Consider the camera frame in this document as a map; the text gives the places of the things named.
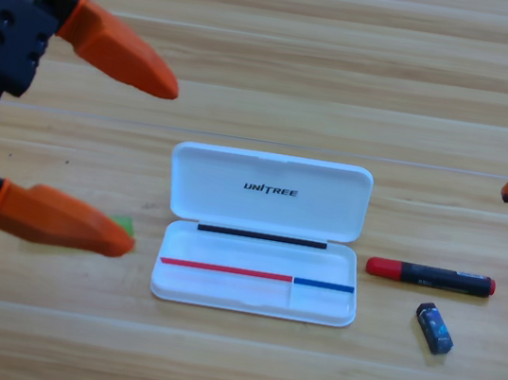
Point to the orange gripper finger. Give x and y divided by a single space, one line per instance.
117 52
54 217

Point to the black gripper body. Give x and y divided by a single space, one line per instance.
5 33

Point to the red and black marker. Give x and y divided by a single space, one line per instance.
432 277

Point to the eraser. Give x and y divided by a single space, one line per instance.
435 329

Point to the white Unitree pencil case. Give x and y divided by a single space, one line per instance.
266 201

